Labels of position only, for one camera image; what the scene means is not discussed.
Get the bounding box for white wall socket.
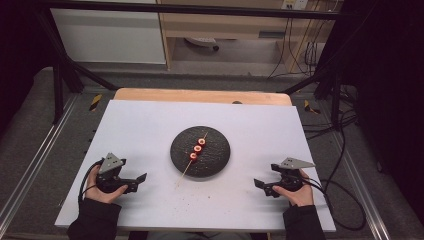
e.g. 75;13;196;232
281;0;310;11

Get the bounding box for thin wooden skewer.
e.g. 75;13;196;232
175;131;210;188

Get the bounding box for black metal stand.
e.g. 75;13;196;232
35;9;120;125
282;63;345;130

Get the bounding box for aluminium rail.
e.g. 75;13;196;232
0;94;80;228
327;132;392;240

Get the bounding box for black floor cables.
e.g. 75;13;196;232
301;84;360;142

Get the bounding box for round black plate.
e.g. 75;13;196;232
169;125;232;179

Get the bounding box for wooden table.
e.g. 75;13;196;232
113;87;294;107

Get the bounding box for white power strip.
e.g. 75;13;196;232
184;36;221;52

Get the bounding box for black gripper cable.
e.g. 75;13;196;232
77;159;105;205
301;178;368;232

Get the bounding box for person's left hand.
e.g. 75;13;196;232
85;164;130;205

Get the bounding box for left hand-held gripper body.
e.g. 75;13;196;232
96;152;137;194

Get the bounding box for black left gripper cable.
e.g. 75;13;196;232
77;159;105;205

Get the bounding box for person's right hand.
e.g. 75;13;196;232
272;168;315;208

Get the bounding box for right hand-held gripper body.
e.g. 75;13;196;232
265;157;316;192

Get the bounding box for black horizontal metal bar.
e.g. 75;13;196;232
39;1;345;21

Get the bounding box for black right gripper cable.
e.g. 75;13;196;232
301;178;368;232

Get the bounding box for white cabinet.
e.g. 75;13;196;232
49;7;167;65

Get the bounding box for hanging black cables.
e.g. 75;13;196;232
267;16;332;80

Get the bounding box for yellow black floor tape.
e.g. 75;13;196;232
303;99;322;116
88;93;103;113

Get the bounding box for light wooden desk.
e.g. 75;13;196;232
156;0;342;73

